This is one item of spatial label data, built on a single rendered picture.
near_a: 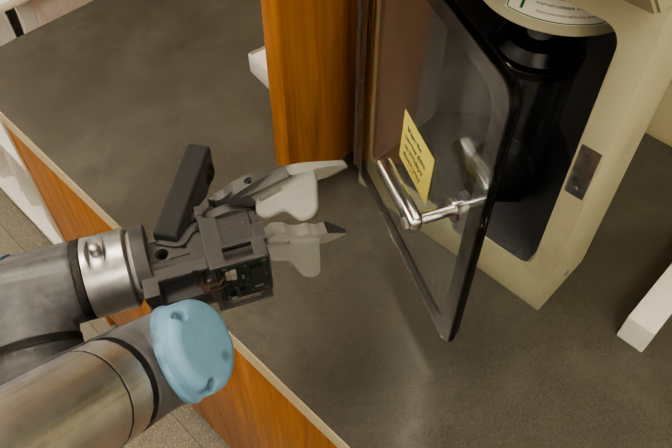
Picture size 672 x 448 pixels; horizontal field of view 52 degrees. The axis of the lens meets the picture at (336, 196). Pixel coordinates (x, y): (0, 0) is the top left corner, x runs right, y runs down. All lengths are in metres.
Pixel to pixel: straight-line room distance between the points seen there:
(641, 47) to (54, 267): 0.53
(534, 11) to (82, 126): 0.76
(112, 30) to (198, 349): 0.94
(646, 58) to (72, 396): 0.51
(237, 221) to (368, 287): 0.34
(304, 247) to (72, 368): 0.30
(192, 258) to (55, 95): 0.68
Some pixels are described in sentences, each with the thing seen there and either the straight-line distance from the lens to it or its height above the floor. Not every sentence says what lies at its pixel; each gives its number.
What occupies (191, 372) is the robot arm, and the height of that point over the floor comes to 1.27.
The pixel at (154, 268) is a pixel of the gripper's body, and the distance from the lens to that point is 0.64.
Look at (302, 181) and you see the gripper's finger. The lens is 0.63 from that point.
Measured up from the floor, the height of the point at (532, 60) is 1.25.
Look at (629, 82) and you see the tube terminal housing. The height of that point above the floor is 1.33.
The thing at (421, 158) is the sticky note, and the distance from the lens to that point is 0.73.
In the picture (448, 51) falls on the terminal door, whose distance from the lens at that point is 0.61.
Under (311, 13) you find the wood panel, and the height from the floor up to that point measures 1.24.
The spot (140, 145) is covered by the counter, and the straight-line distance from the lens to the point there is 1.13.
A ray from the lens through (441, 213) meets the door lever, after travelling 0.67.
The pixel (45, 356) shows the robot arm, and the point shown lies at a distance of 0.63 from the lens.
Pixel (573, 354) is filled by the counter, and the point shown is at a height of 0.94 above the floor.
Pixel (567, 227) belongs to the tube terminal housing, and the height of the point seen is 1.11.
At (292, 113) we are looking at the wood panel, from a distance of 0.91.
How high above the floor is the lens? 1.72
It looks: 50 degrees down
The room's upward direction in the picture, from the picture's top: straight up
